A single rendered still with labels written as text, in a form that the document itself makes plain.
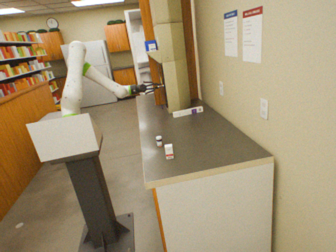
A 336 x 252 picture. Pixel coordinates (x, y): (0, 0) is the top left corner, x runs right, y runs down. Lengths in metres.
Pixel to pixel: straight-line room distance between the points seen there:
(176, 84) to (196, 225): 1.22
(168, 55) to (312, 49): 1.25
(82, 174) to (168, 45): 1.25
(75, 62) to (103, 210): 1.16
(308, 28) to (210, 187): 0.84
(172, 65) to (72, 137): 1.03
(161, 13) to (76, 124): 1.11
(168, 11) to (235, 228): 1.66
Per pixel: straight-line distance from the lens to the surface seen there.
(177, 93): 2.08
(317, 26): 1.04
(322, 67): 1.02
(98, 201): 1.95
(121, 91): 1.97
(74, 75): 1.74
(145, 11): 2.39
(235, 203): 1.39
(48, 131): 1.65
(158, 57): 2.01
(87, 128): 1.60
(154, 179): 1.17
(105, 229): 2.12
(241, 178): 1.30
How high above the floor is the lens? 1.59
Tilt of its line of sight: 22 degrees down
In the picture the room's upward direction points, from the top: 8 degrees counter-clockwise
